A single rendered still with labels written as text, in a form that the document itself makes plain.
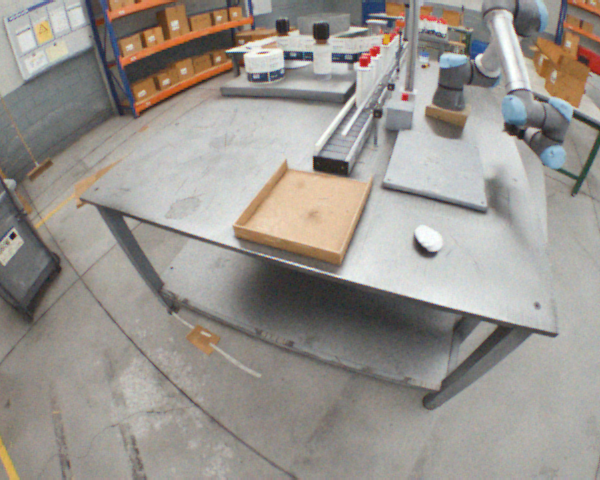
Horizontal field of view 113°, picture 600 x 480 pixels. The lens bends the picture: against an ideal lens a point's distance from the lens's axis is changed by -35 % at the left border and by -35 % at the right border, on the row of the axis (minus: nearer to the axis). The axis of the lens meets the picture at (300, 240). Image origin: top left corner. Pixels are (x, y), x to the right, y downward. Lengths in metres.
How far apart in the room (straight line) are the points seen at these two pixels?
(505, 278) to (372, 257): 0.32
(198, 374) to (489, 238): 1.31
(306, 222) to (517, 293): 0.52
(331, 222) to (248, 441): 0.99
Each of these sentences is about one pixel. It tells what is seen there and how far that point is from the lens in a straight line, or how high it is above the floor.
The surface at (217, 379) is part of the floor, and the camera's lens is 1.47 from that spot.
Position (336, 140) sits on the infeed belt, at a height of 0.88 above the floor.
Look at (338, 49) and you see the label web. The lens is 1.75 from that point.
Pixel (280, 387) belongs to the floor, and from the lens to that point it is 1.40.
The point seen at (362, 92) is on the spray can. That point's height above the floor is 0.95.
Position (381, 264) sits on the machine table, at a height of 0.83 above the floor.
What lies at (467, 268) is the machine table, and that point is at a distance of 0.71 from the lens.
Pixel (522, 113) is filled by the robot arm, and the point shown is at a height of 1.10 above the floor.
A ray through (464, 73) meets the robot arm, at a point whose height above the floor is 1.05.
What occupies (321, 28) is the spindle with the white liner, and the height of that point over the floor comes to 1.15.
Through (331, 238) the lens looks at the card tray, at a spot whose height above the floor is 0.83.
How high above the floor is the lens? 1.34
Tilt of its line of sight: 47 degrees down
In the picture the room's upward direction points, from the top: 6 degrees counter-clockwise
